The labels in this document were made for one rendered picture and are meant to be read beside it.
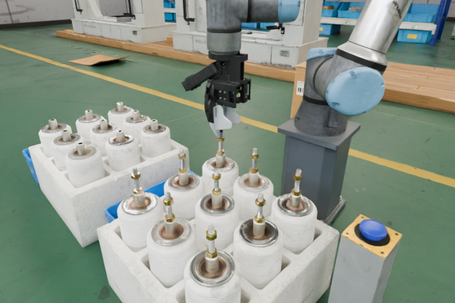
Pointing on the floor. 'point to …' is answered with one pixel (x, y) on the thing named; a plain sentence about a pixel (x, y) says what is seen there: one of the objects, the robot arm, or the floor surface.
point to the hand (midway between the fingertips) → (217, 130)
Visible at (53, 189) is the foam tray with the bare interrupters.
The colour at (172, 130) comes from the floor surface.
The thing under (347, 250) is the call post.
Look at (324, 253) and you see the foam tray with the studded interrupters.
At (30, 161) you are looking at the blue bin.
